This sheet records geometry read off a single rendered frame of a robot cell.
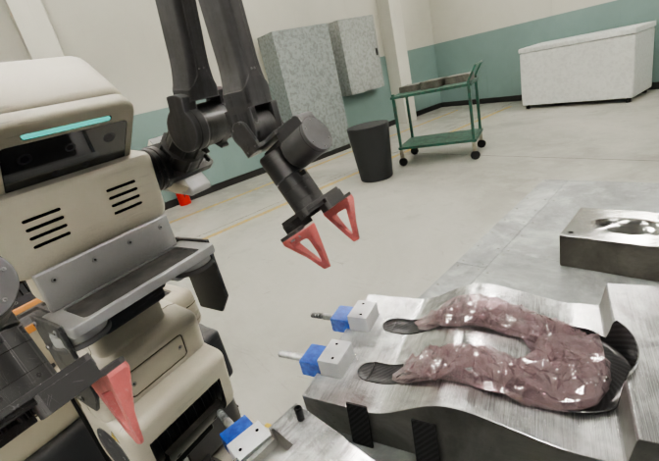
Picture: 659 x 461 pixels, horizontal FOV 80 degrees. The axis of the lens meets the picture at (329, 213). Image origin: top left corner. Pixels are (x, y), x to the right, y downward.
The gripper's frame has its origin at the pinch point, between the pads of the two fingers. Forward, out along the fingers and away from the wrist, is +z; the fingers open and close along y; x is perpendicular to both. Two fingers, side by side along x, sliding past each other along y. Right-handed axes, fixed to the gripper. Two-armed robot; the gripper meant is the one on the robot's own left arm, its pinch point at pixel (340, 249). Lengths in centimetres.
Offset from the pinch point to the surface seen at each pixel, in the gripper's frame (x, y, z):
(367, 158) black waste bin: 192, 323, -19
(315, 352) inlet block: 6.7, -11.2, 10.9
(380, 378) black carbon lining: -2.3, -10.8, 17.6
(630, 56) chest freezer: -35, 617, 63
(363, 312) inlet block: 2.9, -1.2, 11.4
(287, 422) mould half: 0.6, -24.7, 11.7
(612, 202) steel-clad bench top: -25, 69, 35
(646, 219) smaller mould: -33, 43, 31
